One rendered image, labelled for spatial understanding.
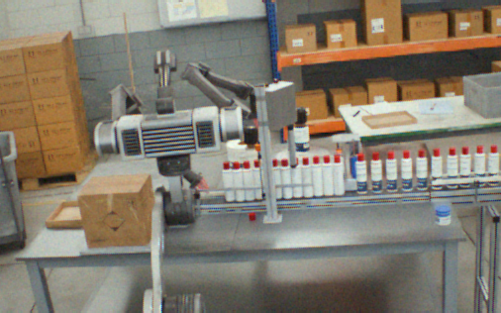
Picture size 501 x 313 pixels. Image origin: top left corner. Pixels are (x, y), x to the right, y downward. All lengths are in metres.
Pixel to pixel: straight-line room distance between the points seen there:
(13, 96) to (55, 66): 0.49
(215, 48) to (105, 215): 4.74
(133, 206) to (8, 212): 2.37
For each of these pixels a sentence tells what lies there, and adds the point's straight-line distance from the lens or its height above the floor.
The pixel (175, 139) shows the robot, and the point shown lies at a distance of 2.66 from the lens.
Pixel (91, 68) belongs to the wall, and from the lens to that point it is 7.90.
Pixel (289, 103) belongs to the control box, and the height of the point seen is 1.39.
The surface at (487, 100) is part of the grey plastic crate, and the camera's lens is 4.83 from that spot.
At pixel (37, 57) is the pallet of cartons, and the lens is 6.47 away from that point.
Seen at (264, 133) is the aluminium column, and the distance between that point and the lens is 3.18.
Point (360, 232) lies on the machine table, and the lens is 3.15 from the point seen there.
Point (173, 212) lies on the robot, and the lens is 2.76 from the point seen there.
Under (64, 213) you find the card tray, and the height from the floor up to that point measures 0.83.
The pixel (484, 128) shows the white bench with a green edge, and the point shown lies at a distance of 4.84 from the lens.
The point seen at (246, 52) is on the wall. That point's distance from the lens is 7.72.
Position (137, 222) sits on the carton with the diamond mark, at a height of 0.97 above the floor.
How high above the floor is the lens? 2.21
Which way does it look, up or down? 19 degrees down
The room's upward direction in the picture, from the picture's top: 6 degrees counter-clockwise
